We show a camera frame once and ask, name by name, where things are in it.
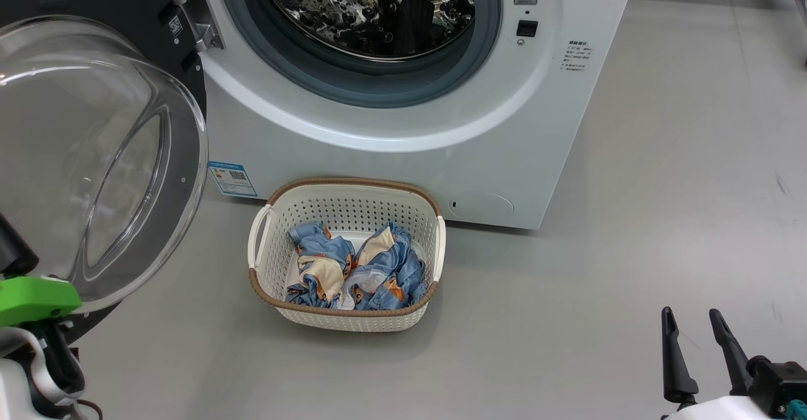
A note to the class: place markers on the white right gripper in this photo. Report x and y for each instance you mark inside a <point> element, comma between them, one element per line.
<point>712,410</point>

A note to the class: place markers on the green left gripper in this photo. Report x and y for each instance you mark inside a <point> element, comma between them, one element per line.
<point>31,300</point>

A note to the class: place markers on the blue cartoon pajama pants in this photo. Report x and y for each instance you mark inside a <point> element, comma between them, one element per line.
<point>403,275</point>

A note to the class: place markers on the blue and cream cartoon pajama top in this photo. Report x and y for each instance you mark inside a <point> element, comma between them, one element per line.
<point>325,275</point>

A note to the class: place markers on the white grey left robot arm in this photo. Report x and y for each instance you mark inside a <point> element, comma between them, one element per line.
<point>12,382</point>

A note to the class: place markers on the white front-load washing machine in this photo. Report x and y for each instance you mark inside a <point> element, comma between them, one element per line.
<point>441,155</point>

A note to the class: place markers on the stainless steel washing machine drum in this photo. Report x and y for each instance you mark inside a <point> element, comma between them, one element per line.
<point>365,10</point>

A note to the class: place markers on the blue energy label sticker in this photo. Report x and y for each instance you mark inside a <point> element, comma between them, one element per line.
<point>232,179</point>

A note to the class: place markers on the white perforated laundry basket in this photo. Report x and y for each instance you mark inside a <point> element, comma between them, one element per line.
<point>347,212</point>

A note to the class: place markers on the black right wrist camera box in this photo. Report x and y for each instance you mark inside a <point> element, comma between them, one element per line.
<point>778,382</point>

